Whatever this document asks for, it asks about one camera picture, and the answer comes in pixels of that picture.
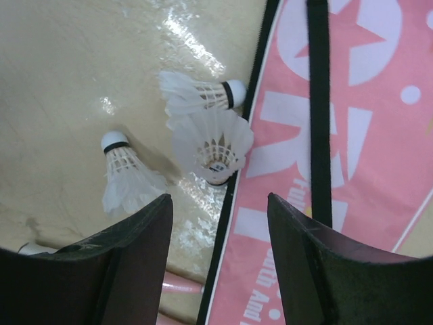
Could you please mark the white shuttlecock upright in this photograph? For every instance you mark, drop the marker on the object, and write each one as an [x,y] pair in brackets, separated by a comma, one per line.
[212,144]

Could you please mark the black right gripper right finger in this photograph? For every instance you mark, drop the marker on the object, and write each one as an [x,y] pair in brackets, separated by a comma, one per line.
[326,277]

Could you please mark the pink racket bag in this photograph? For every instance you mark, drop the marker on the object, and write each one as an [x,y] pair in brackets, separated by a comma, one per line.
[381,145]

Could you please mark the white shuttlecock near bag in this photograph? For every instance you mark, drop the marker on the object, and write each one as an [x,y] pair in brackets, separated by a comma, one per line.
[185,95]

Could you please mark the white shuttlecock lone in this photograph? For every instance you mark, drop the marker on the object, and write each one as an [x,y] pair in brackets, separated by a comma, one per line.
[131,185]

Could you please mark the pink badminton racket upper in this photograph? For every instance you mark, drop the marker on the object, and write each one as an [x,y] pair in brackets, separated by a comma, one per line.
[176,284]

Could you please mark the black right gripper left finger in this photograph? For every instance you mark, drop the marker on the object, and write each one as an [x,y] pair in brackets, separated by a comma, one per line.
[112,277]

